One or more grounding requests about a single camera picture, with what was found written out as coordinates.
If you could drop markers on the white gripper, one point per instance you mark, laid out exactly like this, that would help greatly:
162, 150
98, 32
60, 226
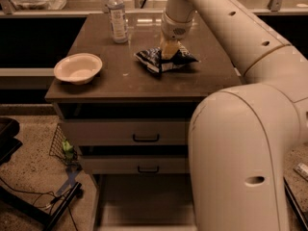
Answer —
174, 28

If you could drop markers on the blue chip bag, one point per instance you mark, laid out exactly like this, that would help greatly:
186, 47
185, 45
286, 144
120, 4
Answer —
153, 61

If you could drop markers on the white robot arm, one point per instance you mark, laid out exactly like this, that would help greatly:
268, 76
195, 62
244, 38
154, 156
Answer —
238, 137

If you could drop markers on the grey drawer cabinet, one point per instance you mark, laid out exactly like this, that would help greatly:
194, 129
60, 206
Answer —
125, 89

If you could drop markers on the top drawer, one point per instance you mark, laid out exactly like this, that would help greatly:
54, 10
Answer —
94, 132

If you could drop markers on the drawer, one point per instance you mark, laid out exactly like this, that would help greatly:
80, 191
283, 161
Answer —
94, 132
134, 164
144, 202

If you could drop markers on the middle drawer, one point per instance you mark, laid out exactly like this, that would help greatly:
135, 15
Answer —
134, 164

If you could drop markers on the bottom drawer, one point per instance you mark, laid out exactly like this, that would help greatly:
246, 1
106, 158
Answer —
144, 202

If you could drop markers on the clear plastic water bottle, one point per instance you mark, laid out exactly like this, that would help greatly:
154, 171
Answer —
116, 9

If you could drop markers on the white paper bowl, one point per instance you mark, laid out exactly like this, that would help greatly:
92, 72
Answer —
78, 69

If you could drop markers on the black chair base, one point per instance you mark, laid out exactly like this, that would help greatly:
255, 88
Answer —
9, 128

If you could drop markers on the white small box on floor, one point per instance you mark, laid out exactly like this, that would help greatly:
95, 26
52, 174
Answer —
302, 170

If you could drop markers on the black stand leg right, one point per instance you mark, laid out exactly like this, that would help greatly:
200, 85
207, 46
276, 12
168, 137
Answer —
301, 216

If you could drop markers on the black stand leg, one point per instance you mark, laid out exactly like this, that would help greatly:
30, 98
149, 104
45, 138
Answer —
47, 220
301, 216

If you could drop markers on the black stand leg left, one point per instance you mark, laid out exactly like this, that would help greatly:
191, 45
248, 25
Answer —
47, 220

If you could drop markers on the wire mesh basket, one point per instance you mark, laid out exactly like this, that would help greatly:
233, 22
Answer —
62, 149

